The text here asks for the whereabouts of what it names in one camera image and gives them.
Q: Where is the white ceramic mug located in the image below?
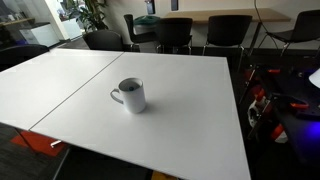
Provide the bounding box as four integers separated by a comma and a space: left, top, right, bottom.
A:
109, 77, 148, 115

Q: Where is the teal cloth bundle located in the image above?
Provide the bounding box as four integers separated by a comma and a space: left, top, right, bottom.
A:
133, 14, 161, 27

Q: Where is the wooden table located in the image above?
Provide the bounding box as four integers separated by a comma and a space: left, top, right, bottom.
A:
164, 7, 292, 57

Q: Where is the green potted plant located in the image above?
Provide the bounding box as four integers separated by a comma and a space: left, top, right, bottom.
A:
64, 0, 110, 33

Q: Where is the white planter box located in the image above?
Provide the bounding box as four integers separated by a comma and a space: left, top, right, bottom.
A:
61, 18, 84, 41

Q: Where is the metal table foot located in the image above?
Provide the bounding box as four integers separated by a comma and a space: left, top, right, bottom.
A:
49, 139, 64, 148

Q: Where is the white low cabinet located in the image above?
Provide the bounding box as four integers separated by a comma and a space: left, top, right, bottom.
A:
19, 21, 61, 48

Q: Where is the black robot stand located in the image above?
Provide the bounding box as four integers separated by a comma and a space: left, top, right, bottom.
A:
246, 63, 320, 168

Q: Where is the wooden desk behind glass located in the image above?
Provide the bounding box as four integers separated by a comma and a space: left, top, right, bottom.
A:
0, 16, 36, 28

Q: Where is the dark wall box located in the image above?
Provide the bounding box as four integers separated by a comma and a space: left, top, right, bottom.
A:
144, 0, 156, 15

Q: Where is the orange handled clamp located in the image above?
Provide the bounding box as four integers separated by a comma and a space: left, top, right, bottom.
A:
252, 84, 267, 102
265, 68, 282, 75
289, 102, 310, 111
269, 123, 285, 141

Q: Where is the black hanging cable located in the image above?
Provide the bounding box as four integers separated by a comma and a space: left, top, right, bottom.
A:
254, 0, 268, 22

